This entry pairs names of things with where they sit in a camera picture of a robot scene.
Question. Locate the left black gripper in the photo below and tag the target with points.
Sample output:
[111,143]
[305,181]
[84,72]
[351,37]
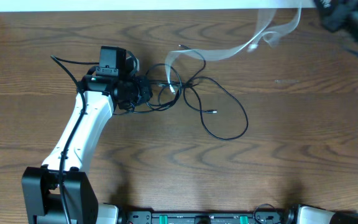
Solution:
[146,93]

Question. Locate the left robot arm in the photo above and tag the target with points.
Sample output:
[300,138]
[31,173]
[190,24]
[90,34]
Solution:
[59,191]

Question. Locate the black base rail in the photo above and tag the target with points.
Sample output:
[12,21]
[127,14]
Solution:
[264,214]

